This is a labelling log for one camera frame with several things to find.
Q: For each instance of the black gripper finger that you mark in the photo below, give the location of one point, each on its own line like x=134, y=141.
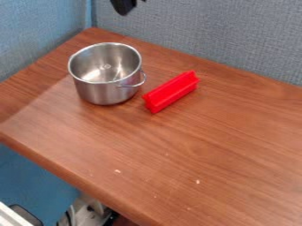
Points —
x=123, y=6

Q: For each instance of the red plastic block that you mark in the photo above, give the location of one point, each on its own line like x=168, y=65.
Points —
x=172, y=91

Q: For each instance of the stainless steel pot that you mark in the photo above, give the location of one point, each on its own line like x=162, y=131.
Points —
x=107, y=72

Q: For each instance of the white box under table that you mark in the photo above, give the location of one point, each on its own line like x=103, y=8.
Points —
x=87, y=212

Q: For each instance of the grey device bottom left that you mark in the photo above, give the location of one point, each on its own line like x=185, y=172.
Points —
x=15, y=216

